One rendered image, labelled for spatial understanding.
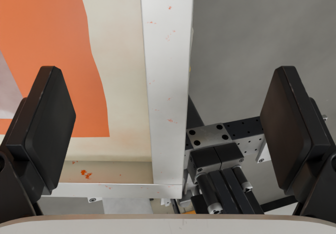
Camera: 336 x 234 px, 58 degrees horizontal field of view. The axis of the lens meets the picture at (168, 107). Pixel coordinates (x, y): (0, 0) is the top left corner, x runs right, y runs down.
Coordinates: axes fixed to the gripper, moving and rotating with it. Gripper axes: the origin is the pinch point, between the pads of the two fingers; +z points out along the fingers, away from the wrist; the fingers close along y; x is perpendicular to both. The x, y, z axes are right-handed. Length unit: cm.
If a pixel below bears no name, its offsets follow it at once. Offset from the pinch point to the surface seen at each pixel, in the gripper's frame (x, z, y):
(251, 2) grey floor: -81, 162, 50
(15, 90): -13.4, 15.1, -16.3
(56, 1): -3.4, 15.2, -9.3
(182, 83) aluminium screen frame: -9.1, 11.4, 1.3
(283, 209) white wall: -384, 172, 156
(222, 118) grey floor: -182, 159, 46
